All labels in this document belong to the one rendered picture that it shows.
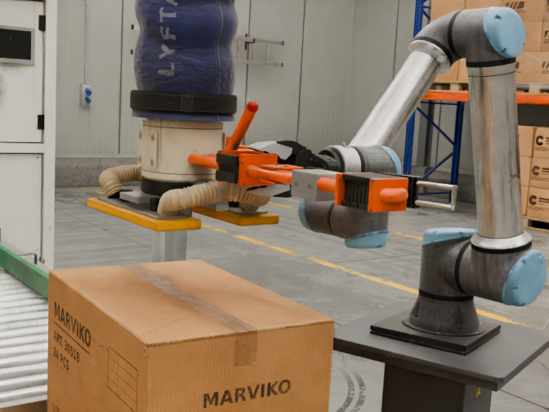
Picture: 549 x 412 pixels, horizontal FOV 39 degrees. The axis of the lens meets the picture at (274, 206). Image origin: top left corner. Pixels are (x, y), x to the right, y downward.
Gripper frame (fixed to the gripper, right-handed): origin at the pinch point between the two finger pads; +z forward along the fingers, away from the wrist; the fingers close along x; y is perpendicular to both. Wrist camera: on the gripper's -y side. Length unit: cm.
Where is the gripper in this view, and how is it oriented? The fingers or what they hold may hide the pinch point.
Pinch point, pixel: (255, 169)
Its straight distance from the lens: 145.0
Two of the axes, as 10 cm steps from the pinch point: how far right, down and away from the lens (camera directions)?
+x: 0.5, -9.9, -1.4
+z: -8.1, 0.4, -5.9
